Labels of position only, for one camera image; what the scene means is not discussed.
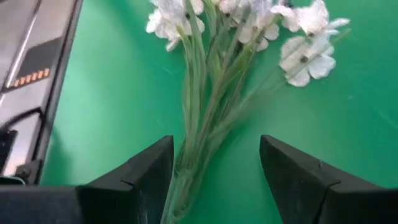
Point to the black table frame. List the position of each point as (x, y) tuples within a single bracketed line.
[(59, 77)]

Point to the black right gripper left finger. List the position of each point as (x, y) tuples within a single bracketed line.
[(124, 199)]

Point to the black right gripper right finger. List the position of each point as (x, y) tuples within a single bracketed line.
[(326, 199)]

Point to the large white artificial flower bunch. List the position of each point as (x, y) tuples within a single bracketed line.
[(217, 77)]

